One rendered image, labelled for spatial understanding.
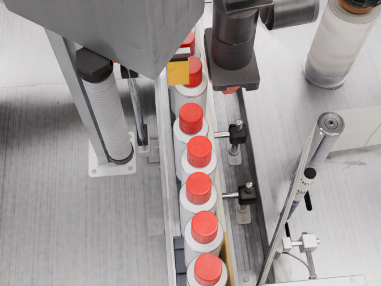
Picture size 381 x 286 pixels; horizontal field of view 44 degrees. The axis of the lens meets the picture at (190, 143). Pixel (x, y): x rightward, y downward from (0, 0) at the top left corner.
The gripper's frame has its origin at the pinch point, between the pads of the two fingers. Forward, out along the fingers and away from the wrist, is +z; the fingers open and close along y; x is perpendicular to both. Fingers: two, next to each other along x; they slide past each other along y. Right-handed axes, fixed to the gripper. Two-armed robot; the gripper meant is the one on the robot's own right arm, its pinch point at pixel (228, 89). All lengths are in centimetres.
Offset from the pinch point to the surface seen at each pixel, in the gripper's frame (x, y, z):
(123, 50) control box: 12.7, -14.4, -30.2
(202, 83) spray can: 4.2, -0.6, -3.4
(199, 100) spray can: 4.8, -2.0, -1.1
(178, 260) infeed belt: 10.5, -22.6, 13.3
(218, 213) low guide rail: 3.4, -16.6, 10.0
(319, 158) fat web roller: -12.3, -12.1, 2.8
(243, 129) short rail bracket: -2.9, -2.3, 9.5
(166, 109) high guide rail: 10.0, 0.6, 5.0
